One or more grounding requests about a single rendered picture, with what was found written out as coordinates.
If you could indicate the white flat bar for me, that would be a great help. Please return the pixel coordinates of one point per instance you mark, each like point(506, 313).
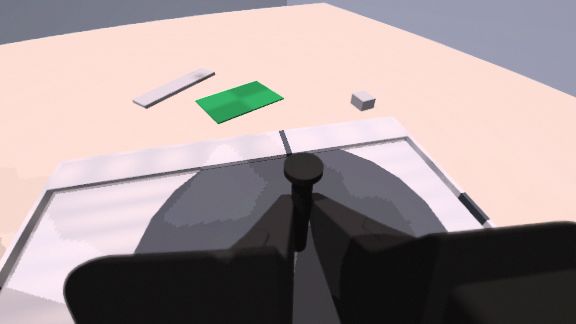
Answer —
point(165, 91)

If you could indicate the grey round disc with small hole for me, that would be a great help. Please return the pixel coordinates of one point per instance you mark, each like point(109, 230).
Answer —
point(217, 206)

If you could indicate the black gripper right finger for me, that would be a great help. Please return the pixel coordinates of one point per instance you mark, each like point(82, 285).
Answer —
point(379, 275)

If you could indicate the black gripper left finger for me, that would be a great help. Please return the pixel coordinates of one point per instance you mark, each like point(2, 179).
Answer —
point(252, 282)

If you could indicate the green flat rectangular pad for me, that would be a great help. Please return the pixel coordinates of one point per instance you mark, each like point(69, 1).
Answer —
point(238, 101)

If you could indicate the black steel clevis pin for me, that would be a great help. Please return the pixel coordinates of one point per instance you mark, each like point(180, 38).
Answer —
point(302, 170)

